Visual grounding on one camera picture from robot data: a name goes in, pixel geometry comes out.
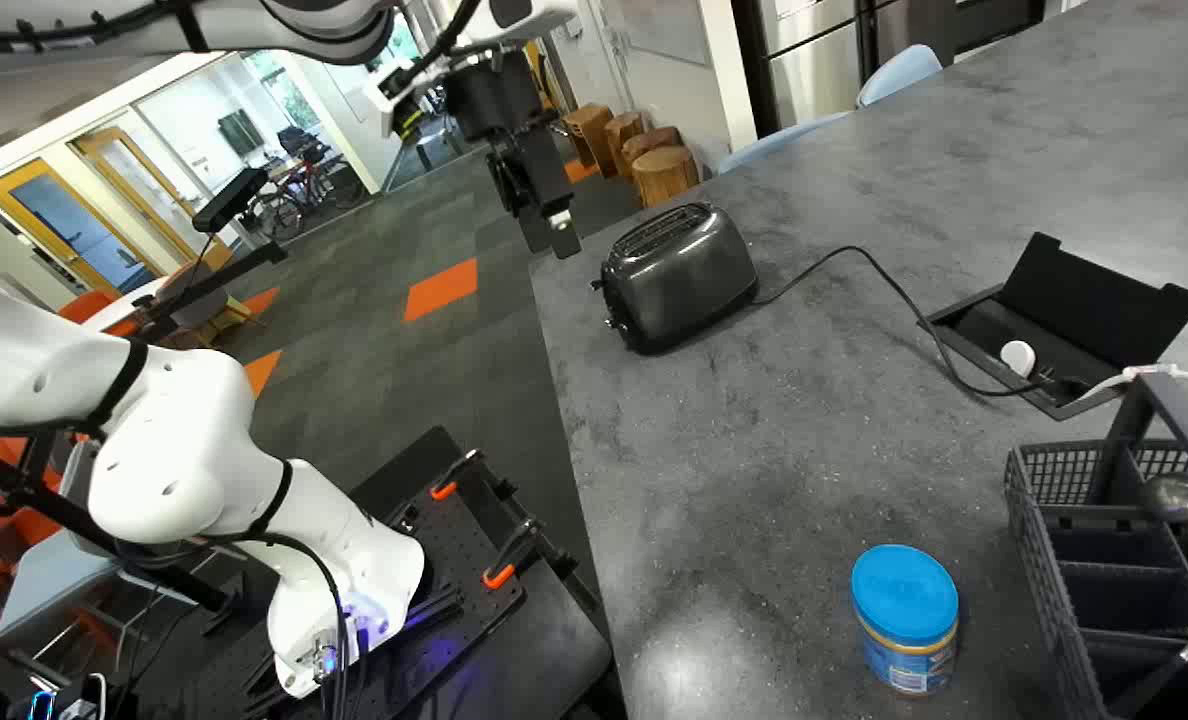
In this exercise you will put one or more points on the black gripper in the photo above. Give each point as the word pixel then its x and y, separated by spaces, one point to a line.
pixel 497 97

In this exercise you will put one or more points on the dark grey cutlery basket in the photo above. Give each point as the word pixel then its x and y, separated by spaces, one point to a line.
pixel 1086 602

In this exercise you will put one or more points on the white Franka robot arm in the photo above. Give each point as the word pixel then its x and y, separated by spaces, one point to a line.
pixel 166 455

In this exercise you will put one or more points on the black bread toaster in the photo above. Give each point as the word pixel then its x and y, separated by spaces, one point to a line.
pixel 677 279

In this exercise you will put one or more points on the light blue chair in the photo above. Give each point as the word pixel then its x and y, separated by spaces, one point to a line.
pixel 902 74
pixel 778 137

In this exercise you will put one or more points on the stainless steel fridge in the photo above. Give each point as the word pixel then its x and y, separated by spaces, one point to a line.
pixel 815 52

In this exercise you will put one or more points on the black orange-tipped clamp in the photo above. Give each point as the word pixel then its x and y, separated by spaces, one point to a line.
pixel 502 574
pixel 449 486

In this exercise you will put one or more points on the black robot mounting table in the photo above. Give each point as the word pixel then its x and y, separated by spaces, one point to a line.
pixel 515 655

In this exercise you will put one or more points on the yellow framed door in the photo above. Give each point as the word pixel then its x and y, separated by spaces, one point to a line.
pixel 52 220

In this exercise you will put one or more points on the white round plug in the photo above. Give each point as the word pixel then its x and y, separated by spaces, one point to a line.
pixel 1017 356

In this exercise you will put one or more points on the blue-lidded peanut butter jar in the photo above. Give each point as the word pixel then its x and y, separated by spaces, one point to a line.
pixel 905 619

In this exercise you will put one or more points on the silver metal spoon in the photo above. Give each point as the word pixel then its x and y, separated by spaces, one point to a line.
pixel 1177 499

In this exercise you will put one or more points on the black camera on tripod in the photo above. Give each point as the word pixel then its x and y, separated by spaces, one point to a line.
pixel 230 201

